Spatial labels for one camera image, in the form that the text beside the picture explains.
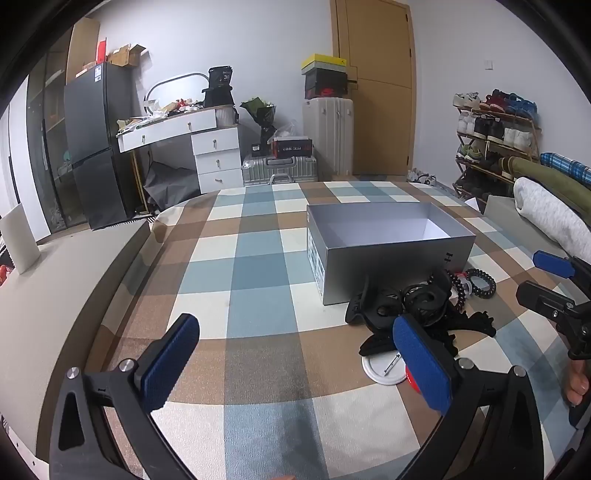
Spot white shoes pair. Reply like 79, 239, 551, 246
406, 167, 438, 186

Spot wooden door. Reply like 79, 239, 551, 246
329, 0, 419, 178

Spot oval mirror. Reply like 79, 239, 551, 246
144, 71, 211, 115

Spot red white spiral hair tie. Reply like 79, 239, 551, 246
450, 272, 472, 309

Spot dark cloth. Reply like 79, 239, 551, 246
142, 159, 202, 215

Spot white rolled blanket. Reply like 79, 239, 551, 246
512, 176, 591, 264

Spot rows of shoes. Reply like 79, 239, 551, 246
452, 89, 540, 181

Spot white suitcase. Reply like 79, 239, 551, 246
302, 97, 355, 182

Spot blue plaid rolled blanket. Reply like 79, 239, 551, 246
540, 151, 591, 188

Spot person's right hand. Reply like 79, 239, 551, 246
563, 359, 591, 408

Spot wooden shoe rack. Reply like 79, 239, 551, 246
452, 104, 542, 201

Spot silver suitcase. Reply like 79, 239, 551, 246
241, 154, 319, 188

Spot glass door cabinet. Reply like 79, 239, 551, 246
9, 34, 93, 232

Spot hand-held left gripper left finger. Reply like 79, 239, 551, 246
48, 313, 201, 480

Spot stack of shoe boxes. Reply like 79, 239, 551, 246
301, 54, 360, 100

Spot white round badge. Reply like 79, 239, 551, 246
361, 352, 408, 387

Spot black bag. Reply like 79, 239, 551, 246
202, 66, 236, 109

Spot red black box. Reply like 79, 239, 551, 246
271, 137, 314, 158

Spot cardboard boxes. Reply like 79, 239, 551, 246
74, 39, 149, 77

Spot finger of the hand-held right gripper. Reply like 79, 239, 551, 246
532, 250, 591, 282
516, 281, 581, 325

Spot grey cardboard box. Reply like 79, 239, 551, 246
306, 201, 477, 306

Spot dark grey fridge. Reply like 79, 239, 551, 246
63, 62, 141, 232

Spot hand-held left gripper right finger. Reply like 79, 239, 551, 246
392, 315, 546, 480

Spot dark wrapped bouquet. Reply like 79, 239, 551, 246
239, 97, 278, 155

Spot green rolled blanket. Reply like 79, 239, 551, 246
499, 156, 591, 217

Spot black spiral hair tie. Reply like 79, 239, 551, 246
465, 268, 498, 299

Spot white dressing desk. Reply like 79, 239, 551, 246
115, 107, 245, 195

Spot white flat panel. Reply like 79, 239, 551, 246
0, 202, 41, 276

